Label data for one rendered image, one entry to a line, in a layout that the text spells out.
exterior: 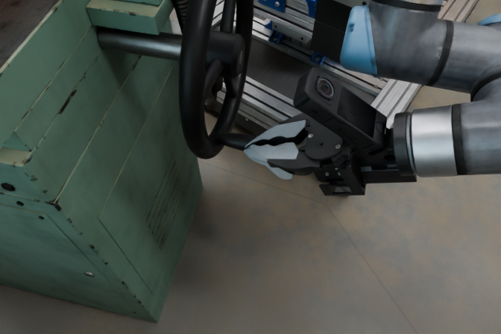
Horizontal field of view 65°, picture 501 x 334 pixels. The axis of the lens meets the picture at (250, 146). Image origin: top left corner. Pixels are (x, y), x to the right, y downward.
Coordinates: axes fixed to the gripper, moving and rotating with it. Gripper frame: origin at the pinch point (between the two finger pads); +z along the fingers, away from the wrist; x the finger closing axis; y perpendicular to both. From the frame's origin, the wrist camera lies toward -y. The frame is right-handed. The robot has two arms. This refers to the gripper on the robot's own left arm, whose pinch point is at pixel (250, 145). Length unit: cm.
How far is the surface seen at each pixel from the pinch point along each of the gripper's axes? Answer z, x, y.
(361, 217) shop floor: 10, 33, 79
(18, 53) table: 13.3, -5.5, -24.6
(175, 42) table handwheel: 7.4, 8.2, -13.0
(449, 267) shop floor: -14, 23, 92
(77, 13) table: 15.0, 5.3, -22.3
